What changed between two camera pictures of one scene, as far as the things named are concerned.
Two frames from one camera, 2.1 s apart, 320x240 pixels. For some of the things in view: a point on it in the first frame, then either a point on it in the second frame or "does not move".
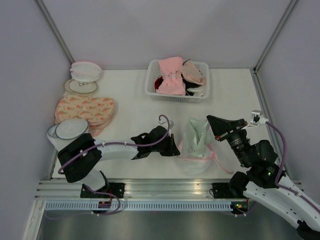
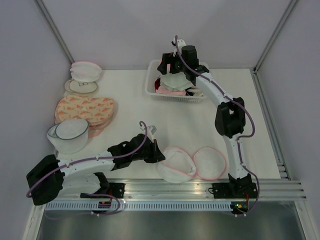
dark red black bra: x=157 y=82 does not move
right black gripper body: x=235 y=135 → x=175 y=62
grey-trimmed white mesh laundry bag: x=59 y=134 does not move
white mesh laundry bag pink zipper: x=199 y=151 → x=180 y=166
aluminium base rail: x=138 y=190 does not move
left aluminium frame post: x=54 y=29 does not move
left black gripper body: x=166 y=148 → x=148 y=155
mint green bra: x=203 y=138 → x=177 y=81
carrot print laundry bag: x=95 y=110 does not move
